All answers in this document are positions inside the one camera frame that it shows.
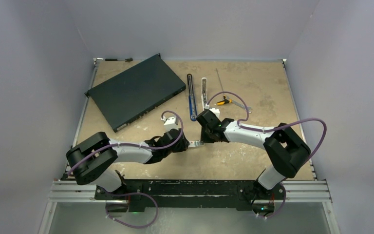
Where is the blue black stapler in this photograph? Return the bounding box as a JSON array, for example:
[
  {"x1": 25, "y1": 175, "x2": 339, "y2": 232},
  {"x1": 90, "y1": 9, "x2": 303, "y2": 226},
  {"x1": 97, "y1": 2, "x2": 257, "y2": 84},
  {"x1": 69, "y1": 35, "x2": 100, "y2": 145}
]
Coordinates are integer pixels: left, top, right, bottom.
[{"x1": 187, "y1": 73, "x2": 197, "y2": 121}]

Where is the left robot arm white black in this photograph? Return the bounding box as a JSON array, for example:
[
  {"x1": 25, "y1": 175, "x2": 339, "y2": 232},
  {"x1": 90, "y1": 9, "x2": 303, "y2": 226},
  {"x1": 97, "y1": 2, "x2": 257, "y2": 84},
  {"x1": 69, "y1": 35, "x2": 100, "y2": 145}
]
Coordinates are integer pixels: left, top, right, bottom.
[{"x1": 66, "y1": 129, "x2": 190, "y2": 199}]

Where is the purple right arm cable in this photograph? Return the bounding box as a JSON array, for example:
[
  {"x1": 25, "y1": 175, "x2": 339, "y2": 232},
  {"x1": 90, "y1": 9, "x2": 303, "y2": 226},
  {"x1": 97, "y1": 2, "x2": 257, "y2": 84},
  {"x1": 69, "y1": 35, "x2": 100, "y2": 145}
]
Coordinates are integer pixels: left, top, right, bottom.
[{"x1": 206, "y1": 91, "x2": 328, "y2": 220}]

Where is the yellow black T-handle hex key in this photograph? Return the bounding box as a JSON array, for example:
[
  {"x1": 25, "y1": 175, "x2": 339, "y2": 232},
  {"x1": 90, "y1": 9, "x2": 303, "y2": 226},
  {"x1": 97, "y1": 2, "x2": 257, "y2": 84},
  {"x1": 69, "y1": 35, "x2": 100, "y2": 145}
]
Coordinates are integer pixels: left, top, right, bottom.
[{"x1": 215, "y1": 68, "x2": 233, "y2": 106}]

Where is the silver open-end wrench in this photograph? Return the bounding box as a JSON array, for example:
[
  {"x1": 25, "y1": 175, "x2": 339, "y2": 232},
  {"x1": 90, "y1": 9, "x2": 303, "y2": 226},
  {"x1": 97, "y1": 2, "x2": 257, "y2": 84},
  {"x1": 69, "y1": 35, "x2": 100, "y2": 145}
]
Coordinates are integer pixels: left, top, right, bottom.
[{"x1": 231, "y1": 100, "x2": 252, "y2": 113}]

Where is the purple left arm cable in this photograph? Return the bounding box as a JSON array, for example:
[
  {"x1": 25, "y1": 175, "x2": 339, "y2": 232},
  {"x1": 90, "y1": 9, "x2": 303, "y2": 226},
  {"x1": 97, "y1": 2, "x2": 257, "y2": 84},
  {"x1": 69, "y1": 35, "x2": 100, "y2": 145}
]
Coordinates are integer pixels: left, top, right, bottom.
[{"x1": 67, "y1": 111, "x2": 185, "y2": 229}]

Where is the dark network switch box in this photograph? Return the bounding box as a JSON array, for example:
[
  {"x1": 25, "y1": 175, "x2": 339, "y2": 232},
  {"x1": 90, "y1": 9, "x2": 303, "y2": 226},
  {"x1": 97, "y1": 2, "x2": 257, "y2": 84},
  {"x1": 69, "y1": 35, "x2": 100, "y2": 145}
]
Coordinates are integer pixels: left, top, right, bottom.
[{"x1": 85, "y1": 54, "x2": 186, "y2": 132}]

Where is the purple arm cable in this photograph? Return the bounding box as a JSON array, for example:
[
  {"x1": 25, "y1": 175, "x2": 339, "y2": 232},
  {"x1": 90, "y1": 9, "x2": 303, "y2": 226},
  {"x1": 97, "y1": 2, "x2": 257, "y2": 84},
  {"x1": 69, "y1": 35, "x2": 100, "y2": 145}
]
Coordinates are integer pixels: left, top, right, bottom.
[
  {"x1": 67, "y1": 111, "x2": 185, "y2": 229},
  {"x1": 206, "y1": 91, "x2": 328, "y2": 220}
]

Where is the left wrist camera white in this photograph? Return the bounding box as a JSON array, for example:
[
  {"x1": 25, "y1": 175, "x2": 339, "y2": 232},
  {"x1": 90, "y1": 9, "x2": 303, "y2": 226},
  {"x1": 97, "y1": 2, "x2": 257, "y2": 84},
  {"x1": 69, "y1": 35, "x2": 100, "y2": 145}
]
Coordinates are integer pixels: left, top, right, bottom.
[{"x1": 161, "y1": 117, "x2": 179, "y2": 132}]

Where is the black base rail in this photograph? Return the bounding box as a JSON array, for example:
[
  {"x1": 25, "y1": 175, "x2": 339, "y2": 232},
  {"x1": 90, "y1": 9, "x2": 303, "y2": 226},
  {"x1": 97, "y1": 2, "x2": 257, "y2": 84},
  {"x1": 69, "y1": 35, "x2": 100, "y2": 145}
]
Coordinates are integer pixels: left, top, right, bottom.
[{"x1": 94, "y1": 179, "x2": 285, "y2": 212}]

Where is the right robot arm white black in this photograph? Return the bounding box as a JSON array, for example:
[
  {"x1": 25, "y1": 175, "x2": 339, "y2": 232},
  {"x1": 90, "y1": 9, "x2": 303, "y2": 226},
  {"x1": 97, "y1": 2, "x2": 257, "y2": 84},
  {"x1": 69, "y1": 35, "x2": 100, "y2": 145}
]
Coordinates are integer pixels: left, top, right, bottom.
[{"x1": 196, "y1": 110, "x2": 311, "y2": 198}]

